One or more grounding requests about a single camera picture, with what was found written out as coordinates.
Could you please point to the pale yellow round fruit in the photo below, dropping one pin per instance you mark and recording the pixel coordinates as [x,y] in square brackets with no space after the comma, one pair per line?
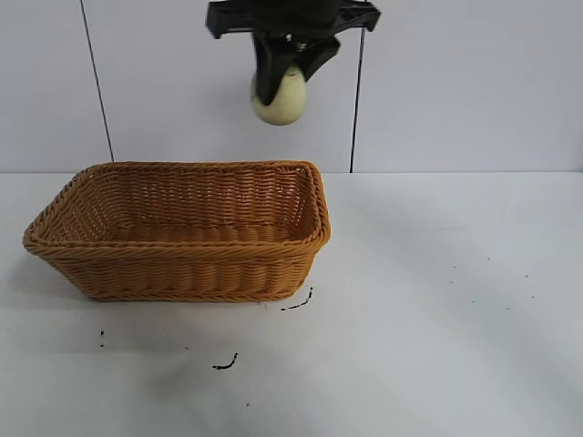
[287,102]

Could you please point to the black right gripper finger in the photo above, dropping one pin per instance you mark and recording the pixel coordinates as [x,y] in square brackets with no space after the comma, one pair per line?
[269,73]
[319,57]

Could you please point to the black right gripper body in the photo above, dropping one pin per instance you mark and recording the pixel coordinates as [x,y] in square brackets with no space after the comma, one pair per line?
[291,16]

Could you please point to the brown woven wicker basket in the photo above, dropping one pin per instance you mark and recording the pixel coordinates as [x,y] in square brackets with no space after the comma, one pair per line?
[182,255]

